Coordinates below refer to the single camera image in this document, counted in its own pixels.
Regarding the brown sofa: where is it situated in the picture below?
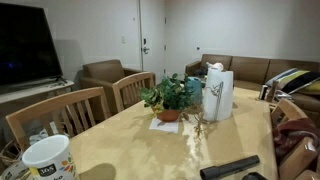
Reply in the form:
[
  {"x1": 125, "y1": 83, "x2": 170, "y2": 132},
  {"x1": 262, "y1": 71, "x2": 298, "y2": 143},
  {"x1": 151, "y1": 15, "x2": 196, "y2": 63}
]
[{"x1": 184, "y1": 53, "x2": 320, "y2": 124}]

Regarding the wooden slatted chair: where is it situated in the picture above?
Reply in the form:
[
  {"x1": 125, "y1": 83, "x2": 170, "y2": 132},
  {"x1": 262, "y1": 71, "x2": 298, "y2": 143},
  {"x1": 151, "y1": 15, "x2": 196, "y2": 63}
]
[
  {"x1": 270, "y1": 98, "x2": 309, "y2": 134},
  {"x1": 5, "y1": 86, "x2": 112, "y2": 151},
  {"x1": 112, "y1": 71, "x2": 157, "y2": 114},
  {"x1": 278, "y1": 136, "x2": 320, "y2": 180}
]

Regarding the dark cushion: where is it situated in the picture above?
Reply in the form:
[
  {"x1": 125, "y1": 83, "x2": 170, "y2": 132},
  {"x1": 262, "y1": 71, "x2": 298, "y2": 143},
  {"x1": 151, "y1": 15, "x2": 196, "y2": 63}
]
[{"x1": 192, "y1": 66, "x2": 209, "y2": 79}]

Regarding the brown armchair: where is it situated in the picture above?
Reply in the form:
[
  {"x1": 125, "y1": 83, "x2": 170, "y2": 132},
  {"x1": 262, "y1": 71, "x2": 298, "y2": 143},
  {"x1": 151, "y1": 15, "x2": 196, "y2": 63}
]
[{"x1": 79, "y1": 59, "x2": 144, "y2": 114}]

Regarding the white 365 container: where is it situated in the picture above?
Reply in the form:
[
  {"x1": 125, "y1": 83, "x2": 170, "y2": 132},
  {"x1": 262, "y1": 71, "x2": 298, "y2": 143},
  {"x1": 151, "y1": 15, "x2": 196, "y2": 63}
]
[{"x1": 21, "y1": 134, "x2": 78, "y2": 180}]

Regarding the white paper note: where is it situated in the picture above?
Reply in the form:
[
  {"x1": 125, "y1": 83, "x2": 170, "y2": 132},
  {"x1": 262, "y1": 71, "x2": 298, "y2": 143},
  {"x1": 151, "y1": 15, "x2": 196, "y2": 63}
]
[{"x1": 148, "y1": 116, "x2": 181, "y2": 134}]

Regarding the black flat television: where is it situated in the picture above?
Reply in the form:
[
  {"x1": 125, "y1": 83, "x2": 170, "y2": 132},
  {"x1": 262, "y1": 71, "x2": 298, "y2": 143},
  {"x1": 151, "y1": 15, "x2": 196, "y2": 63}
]
[{"x1": 0, "y1": 2, "x2": 64, "y2": 88}]

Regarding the grey vacuum brush attachment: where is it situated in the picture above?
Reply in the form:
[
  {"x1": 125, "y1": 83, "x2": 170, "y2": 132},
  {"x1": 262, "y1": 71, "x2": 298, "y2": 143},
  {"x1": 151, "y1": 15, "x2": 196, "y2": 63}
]
[{"x1": 241, "y1": 171, "x2": 268, "y2": 180}]

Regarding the wicker basket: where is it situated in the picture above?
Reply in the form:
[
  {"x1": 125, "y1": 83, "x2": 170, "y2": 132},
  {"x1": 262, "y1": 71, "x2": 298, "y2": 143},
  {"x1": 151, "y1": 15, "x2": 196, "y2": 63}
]
[{"x1": 0, "y1": 139, "x2": 23, "y2": 168}]

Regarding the white paper bag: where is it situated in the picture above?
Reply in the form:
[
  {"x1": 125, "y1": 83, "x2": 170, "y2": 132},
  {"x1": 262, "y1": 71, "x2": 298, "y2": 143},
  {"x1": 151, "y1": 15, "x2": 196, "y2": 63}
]
[{"x1": 202, "y1": 61, "x2": 235, "y2": 122}]

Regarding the grey vacuum crevice tool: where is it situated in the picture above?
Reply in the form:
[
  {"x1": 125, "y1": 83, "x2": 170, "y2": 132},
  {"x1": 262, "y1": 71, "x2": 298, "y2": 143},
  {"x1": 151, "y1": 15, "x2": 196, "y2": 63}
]
[{"x1": 199, "y1": 154, "x2": 261, "y2": 180}]

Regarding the white cord bundle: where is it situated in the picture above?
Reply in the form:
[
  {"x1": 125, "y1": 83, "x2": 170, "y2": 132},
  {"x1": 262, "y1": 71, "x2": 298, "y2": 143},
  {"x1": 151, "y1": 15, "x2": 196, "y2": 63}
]
[{"x1": 28, "y1": 121, "x2": 59, "y2": 144}]

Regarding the green potted plant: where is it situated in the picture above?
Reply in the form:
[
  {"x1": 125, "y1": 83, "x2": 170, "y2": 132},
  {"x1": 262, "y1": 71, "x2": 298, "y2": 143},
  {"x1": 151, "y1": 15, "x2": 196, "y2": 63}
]
[{"x1": 139, "y1": 72, "x2": 214, "y2": 134}]

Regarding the striped pillow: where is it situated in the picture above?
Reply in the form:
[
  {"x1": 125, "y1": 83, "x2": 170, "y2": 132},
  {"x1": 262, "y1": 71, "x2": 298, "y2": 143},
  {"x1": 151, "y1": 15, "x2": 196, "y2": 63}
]
[{"x1": 264, "y1": 68, "x2": 320, "y2": 96}]

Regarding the white television stand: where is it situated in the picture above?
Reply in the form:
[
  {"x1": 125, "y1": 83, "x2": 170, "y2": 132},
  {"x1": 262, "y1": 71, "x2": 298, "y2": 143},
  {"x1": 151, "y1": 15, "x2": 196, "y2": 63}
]
[{"x1": 0, "y1": 79, "x2": 75, "y2": 111}]

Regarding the red cloth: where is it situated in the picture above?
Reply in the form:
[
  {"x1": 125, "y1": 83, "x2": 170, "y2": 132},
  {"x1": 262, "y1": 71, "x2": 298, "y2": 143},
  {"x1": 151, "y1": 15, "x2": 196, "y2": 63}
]
[{"x1": 272, "y1": 117, "x2": 320, "y2": 164}]

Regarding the white door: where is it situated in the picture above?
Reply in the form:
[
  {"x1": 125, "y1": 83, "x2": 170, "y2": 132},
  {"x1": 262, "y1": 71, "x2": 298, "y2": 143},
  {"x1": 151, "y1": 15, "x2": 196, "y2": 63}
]
[{"x1": 139, "y1": 0, "x2": 167, "y2": 83}]

